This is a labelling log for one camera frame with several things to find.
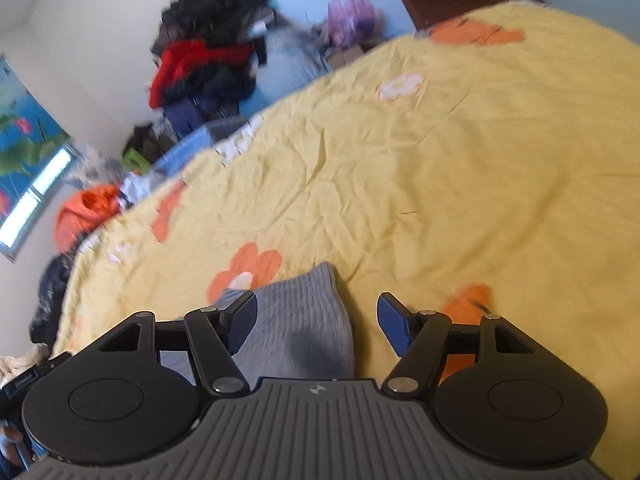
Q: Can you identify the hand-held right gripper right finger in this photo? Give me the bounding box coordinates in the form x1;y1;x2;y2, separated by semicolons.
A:
376;291;547;398

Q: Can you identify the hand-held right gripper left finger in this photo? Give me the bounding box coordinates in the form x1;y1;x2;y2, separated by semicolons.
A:
80;290;259;401

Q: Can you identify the grey sweater with navy sleeves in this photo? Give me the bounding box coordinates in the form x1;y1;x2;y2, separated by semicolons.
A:
160;262;357;386

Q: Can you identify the pile of dark clothes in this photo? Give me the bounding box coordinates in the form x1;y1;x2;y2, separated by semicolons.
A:
150;0;283;136

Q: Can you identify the dark patterned cloth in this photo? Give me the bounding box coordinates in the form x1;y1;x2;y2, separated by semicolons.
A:
29;255;77;356

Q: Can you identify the orange cloth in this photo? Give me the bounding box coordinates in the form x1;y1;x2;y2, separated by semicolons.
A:
54;185;122;254

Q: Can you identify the white patterned cloth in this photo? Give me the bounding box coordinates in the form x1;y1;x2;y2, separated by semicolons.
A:
119;172;153;208

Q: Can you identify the yellow floral blanket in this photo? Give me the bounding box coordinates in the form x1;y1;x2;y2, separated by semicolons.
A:
50;0;640;466

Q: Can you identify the window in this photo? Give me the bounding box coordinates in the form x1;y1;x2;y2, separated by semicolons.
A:
0;142;79;263

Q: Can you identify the light blue cloth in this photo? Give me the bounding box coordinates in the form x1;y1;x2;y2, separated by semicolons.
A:
150;120;251;177

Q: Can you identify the lotus print blind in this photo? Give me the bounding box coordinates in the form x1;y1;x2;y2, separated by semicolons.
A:
0;57;69;202

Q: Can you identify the red garment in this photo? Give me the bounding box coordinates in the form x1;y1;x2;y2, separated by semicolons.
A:
148;39;257;109

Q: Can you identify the pink plastic bag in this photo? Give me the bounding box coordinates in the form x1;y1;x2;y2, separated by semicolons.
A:
326;0;382;47

